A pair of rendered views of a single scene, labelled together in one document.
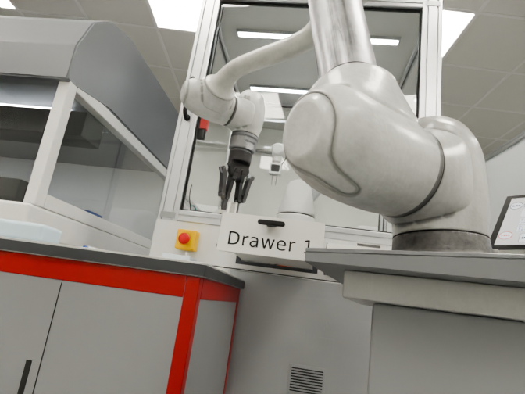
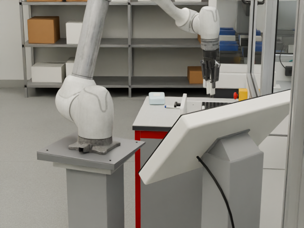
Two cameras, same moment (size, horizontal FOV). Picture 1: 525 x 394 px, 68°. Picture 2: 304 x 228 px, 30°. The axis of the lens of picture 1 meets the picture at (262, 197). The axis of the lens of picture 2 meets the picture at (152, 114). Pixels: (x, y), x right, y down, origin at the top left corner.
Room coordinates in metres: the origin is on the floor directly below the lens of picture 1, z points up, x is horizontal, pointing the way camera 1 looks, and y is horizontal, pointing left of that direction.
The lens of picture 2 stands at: (0.87, -2.75, 1.64)
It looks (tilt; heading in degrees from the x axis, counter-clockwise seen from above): 16 degrees down; 89
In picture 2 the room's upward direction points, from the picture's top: straight up
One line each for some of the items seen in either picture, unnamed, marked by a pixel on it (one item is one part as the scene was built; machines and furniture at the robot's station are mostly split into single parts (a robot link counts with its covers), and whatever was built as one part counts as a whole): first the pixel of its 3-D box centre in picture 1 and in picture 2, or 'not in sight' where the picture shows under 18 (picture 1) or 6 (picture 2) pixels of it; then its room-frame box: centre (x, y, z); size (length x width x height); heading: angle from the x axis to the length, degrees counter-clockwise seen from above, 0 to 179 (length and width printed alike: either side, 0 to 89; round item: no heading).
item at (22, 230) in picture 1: (22, 231); (156, 98); (0.97, 0.57, 0.78); 0.15 x 0.10 x 0.04; 89
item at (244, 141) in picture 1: (243, 145); (209, 43); (1.22, 0.09, 1.19); 0.09 x 0.09 x 0.06
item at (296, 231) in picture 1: (270, 237); (183, 111); (1.08, -0.04, 0.87); 0.29 x 0.02 x 0.11; 83
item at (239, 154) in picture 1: (238, 165); (210, 58); (1.22, 0.09, 1.12); 0.08 x 0.07 x 0.09; 126
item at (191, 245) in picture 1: (187, 240); (242, 96); (1.42, 0.25, 0.88); 0.07 x 0.05 x 0.07; 83
